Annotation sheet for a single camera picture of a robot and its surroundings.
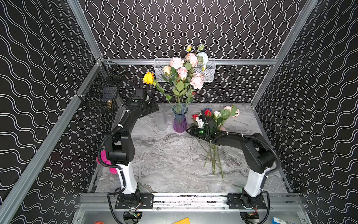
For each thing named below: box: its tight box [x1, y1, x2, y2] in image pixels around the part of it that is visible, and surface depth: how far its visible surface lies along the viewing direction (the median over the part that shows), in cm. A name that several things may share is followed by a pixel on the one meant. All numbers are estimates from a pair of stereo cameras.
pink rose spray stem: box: [185, 88, 197, 109], surface depth 83 cm
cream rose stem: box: [161, 65, 178, 108], surface depth 82 cm
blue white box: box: [272, 216, 297, 224], surface depth 69 cm
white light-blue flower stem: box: [196, 43, 209, 71], surface depth 78 cm
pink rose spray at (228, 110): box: [218, 104, 240, 131], surface depth 109 cm
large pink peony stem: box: [169, 43, 199, 109], surface depth 75 cm
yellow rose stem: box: [142, 71, 176, 112], surface depth 80 cm
